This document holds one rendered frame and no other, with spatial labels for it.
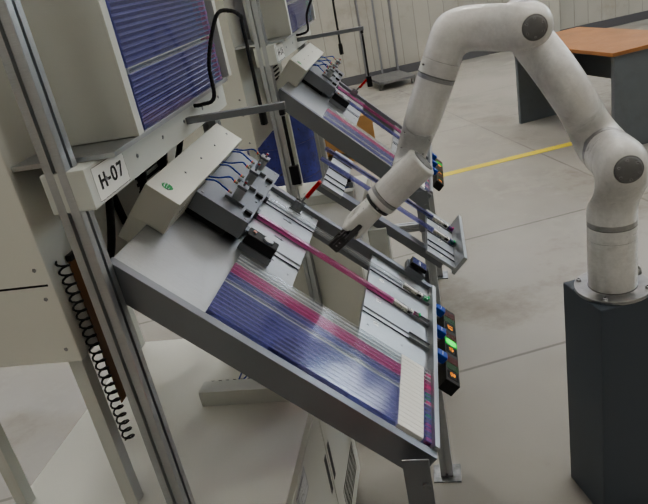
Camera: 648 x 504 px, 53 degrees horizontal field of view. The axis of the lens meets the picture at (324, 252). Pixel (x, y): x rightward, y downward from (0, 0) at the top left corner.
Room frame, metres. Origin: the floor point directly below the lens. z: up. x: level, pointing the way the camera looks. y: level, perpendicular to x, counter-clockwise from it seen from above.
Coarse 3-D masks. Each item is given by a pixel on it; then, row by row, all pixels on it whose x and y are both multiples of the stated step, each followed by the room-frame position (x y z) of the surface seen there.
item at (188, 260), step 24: (288, 216) 1.61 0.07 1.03; (144, 240) 1.21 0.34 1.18; (168, 240) 1.25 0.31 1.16; (192, 240) 1.29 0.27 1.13; (216, 240) 1.34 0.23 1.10; (240, 240) 1.39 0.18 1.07; (288, 240) 1.50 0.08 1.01; (144, 264) 1.14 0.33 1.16; (168, 264) 1.17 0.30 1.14; (192, 264) 1.21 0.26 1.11; (216, 264) 1.25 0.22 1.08; (288, 264) 1.39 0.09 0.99; (168, 288) 1.10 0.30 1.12; (192, 288) 1.13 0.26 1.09; (216, 288) 1.17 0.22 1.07
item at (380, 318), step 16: (368, 272) 1.56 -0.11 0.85; (384, 288) 1.51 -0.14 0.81; (400, 288) 1.55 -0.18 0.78; (416, 288) 1.60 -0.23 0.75; (368, 304) 1.40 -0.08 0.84; (384, 304) 1.43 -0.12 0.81; (416, 304) 1.52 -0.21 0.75; (368, 320) 1.33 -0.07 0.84; (384, 320) 1.36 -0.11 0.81; (400, 320) 1.40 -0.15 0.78; (416, 320) 1.44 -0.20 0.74; (384, 336) 1.30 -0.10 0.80; (400, 336) 1.33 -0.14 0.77; (416, 336) 1.35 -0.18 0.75; (400, 352) 1.26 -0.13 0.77; (416, 352) 1.30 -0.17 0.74
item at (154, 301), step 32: (128, 288) 1.07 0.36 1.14; (160, 288) 1.07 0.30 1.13; (160, 320) 1.06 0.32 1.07; (192, 320) 1.05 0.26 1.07; (224, 352) 1.04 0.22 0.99; (256, 352) 1.03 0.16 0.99; (288, 384) 1.02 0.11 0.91; (320, 384) 1.02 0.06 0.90; (320, 416) 1.01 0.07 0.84; (352, 416) 0.99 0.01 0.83; (384, 448) 0.98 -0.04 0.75; (416, 448) 0.97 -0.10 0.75
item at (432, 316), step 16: (432, 288) 1.60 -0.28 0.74; (432, 304) 1.52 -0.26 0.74; (432, 320) 1.44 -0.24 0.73; (432, 336) 1.37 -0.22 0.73; (432, 352) 1.30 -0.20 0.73; (432, 368) 1.24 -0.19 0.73; (432, 384) 1.18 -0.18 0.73; (432, 400) 1.12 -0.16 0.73; (432, 416) 1.07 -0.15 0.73; (432, 432) 1.03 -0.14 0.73; (432, 448) 0.98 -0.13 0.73
